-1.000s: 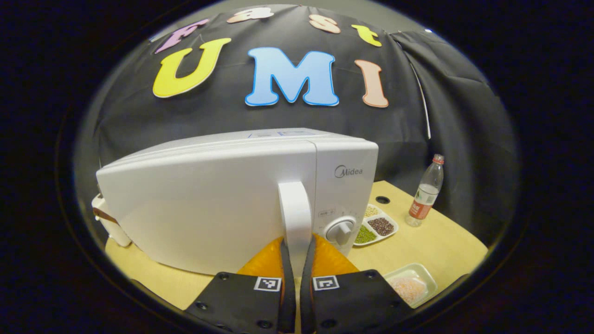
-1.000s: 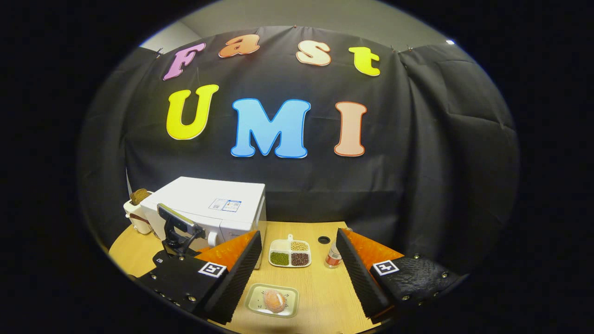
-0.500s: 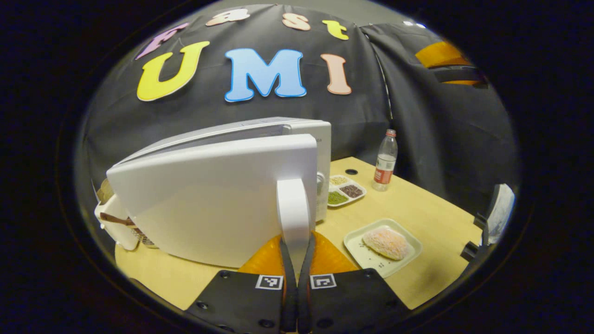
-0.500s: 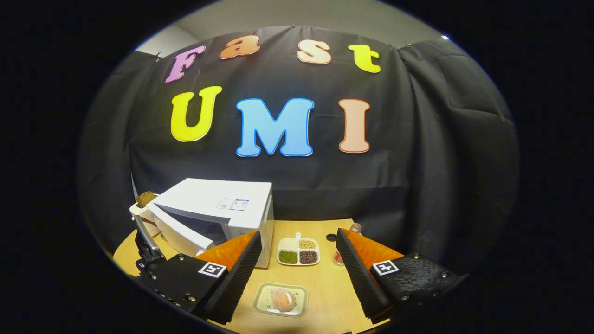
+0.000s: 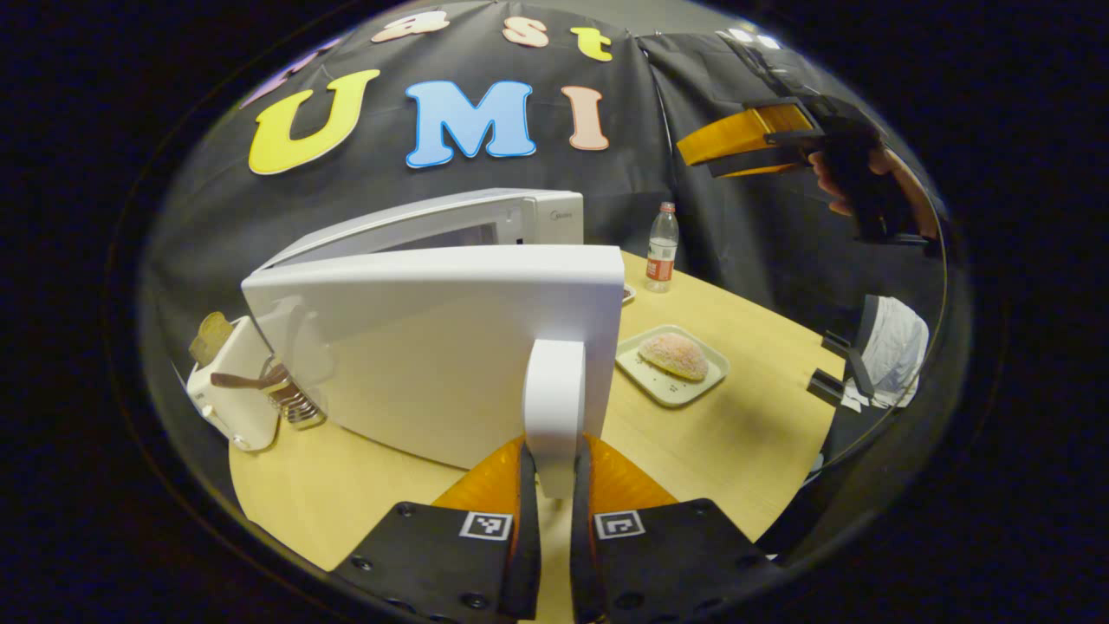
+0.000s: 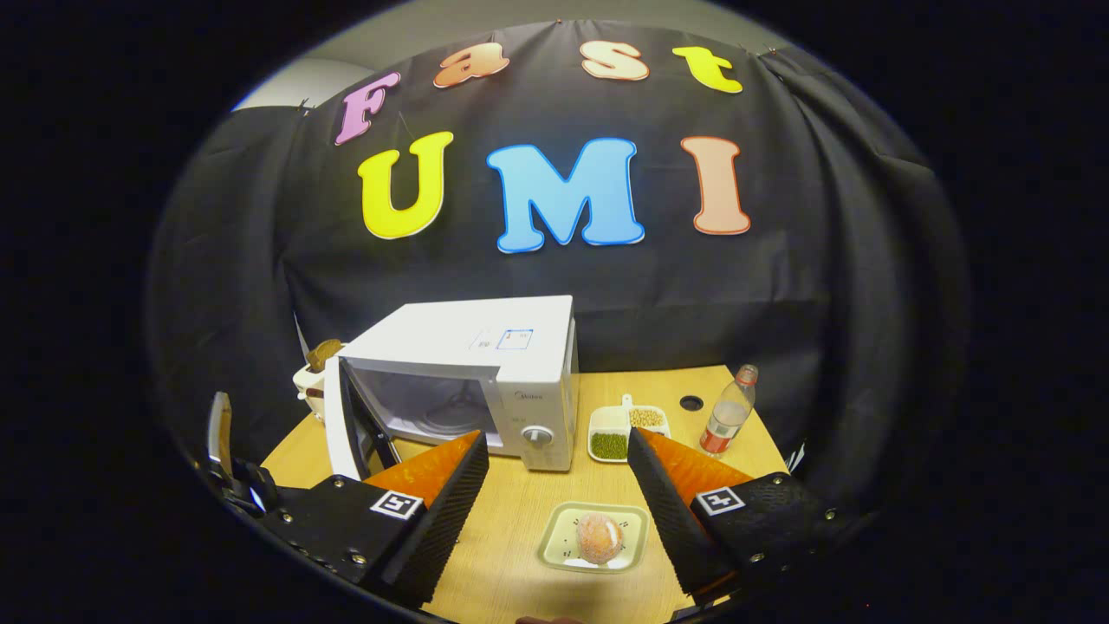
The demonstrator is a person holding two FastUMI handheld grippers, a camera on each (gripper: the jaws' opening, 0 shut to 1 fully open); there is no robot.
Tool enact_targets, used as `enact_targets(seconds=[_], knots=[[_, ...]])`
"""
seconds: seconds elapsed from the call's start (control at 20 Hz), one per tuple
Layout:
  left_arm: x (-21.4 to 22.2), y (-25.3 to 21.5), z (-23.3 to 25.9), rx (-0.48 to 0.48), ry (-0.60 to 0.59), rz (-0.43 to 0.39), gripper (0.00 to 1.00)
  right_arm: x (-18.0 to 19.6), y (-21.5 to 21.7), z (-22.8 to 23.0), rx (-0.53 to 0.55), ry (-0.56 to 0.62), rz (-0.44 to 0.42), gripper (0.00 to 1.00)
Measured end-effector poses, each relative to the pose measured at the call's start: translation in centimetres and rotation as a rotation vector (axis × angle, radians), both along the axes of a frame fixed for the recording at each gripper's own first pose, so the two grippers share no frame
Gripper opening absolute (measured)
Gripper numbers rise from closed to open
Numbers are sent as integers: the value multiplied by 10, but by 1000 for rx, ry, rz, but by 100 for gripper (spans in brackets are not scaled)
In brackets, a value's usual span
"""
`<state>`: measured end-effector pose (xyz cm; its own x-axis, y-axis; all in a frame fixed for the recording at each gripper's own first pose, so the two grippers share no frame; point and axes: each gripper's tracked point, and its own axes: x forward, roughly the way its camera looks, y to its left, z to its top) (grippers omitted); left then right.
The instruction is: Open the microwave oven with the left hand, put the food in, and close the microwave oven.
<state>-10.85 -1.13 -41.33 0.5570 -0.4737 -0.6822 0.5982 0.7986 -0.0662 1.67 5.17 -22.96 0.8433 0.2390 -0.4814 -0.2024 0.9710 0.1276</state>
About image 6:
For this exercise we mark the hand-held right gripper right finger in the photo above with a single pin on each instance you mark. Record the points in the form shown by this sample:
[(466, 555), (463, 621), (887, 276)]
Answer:
[(684, 537)]

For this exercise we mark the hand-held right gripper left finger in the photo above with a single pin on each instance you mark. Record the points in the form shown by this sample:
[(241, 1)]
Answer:
[(433, 537)]

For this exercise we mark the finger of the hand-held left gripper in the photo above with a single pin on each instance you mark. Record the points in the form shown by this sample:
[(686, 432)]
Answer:
[(221, 429)]

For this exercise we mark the round brown bun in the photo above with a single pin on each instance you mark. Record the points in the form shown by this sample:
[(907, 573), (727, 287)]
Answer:
[(599, 537)]

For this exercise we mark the white microwave oven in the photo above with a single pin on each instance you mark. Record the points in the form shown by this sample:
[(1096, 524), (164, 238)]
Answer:
[(459, 342)]

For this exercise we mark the white toaster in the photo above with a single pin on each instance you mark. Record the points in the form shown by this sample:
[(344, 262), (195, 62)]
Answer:
[(308, 390)]

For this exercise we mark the white divided bean dish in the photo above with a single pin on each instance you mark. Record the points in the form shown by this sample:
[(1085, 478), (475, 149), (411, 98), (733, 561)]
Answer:
[(609, 444)]

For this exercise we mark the pale square plate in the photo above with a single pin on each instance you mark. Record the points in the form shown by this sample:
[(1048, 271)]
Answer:
[(554, 542)]

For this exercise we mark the brown bread slice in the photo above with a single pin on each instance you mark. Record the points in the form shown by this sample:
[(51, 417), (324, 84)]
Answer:
[(323, 354)]

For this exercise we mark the clear plastic bottle red label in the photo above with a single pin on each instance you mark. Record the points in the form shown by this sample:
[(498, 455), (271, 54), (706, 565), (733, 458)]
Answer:
[(726, 416)]

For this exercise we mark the black table grommet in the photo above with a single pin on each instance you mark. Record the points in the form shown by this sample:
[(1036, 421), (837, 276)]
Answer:
[(691, 403)]

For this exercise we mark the black backdrop cloth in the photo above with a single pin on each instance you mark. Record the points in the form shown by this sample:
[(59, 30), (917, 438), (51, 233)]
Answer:
[(823, 286)]

